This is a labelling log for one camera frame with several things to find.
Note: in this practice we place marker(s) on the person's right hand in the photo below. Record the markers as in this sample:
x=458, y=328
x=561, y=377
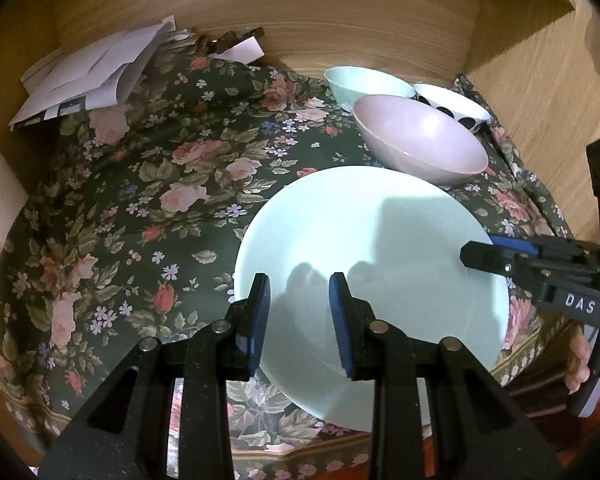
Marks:
x=577, y=360

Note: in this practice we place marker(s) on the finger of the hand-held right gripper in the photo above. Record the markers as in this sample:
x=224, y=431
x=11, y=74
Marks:
x=512, y=245
x=485, y=256

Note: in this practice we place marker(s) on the pile of white papers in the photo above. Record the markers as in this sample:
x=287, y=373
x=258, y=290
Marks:
x=90, y=70

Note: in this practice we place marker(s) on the stack of small booklets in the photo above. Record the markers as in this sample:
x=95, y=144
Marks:
x=225, y=40

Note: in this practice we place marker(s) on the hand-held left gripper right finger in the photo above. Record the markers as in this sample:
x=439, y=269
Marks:
x=340, y=325

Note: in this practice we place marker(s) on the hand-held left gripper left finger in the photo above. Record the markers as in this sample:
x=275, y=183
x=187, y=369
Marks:
x=259, y=325

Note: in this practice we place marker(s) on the mint green plate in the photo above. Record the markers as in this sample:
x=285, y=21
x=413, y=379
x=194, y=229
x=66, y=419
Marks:
x=380, y=240

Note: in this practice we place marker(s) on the dark floral tablecloth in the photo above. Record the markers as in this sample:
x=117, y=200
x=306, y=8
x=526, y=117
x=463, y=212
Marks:
x=130, y=210

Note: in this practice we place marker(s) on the white bowl with black dots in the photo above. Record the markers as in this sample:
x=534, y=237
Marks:
x=450, y=97

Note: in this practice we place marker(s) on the mint green bowl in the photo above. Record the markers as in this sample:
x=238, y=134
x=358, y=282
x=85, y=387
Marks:
x=365, y=82

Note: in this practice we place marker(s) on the pink bowl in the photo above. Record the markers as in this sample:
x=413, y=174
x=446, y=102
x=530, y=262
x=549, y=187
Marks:
x=420, y=135

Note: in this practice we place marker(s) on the wooden shelf unit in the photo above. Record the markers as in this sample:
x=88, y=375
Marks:
x=355, y=20

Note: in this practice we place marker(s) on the small white folded card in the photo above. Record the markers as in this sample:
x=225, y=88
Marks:
x=242, y=52

